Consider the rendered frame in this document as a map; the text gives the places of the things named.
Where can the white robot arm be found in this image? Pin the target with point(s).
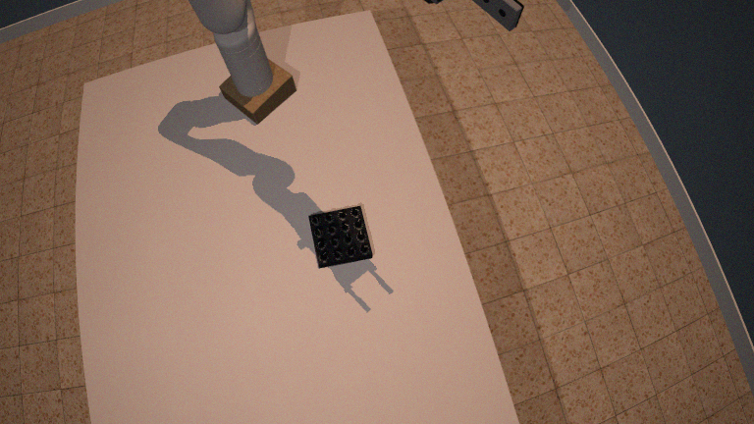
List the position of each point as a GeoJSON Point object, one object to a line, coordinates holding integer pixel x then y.
{"type": "Point", "coordinates": [238, 41]}

